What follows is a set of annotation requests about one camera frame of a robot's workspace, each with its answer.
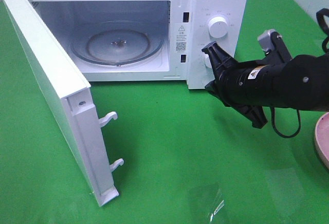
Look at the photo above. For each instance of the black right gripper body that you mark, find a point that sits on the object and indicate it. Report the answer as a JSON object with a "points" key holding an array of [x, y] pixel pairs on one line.
{"points": [[239, 83]]}

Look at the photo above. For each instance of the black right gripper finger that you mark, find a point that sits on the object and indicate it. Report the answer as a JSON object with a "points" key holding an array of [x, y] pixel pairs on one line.
{"points": [[253, 113], [220, 60]]}

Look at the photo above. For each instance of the pink round plate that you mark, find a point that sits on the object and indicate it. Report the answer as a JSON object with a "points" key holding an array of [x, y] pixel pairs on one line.
{"points": [[321, 139]]}

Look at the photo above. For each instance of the white microwave door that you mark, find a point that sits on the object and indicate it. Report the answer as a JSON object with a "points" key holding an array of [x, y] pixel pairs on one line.
{"points": [[67, 93]]}

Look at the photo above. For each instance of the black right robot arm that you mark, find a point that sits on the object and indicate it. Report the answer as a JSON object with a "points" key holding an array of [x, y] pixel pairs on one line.
{"points": [[300, 83]]}

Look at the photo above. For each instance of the lower white microwave knob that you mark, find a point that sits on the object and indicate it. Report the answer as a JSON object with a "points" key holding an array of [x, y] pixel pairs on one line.
{"points": [[207, 61]]}

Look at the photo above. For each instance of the white microwave knob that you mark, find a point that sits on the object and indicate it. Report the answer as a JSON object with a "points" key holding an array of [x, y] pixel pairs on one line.
{"points": [[218, 27], [207, 61]]}

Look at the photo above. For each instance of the upper white microwave knob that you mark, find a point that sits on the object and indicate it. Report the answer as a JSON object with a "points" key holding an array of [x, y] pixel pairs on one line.
{"points": [[218, 27]]}

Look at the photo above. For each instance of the white microwave oven body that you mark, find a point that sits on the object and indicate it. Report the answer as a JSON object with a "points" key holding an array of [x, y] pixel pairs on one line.
{"points": [[179, 59]]}

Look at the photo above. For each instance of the glass microwave turntable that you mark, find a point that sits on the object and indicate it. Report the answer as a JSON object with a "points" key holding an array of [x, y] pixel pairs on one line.
{"points": [[116, 43]]}

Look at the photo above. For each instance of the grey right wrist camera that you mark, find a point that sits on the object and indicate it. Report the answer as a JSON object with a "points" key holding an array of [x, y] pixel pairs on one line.
{"points": [[265, 40]]}

